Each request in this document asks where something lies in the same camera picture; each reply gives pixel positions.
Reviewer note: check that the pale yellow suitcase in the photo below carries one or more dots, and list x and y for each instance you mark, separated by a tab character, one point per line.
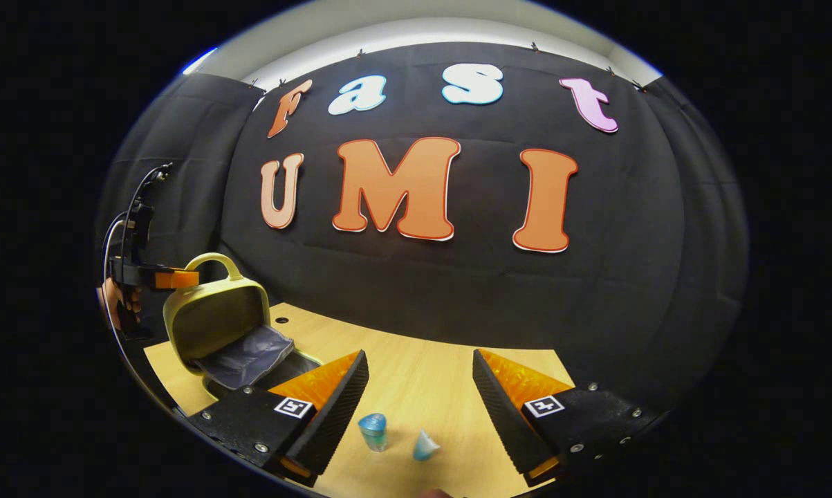
215	318

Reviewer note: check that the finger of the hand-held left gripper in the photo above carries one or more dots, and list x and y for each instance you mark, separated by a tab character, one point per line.
173	279

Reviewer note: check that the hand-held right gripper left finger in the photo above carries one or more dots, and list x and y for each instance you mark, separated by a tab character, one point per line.
339	415

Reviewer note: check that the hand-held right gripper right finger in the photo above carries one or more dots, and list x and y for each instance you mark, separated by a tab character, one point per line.
505	415

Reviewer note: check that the black backdrop cloth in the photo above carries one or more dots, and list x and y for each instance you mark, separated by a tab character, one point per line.
457	290

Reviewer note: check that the pale blue tube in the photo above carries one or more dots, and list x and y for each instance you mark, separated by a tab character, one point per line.
425	448

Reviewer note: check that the blue glass bottle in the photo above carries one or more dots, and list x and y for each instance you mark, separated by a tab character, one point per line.
373	434

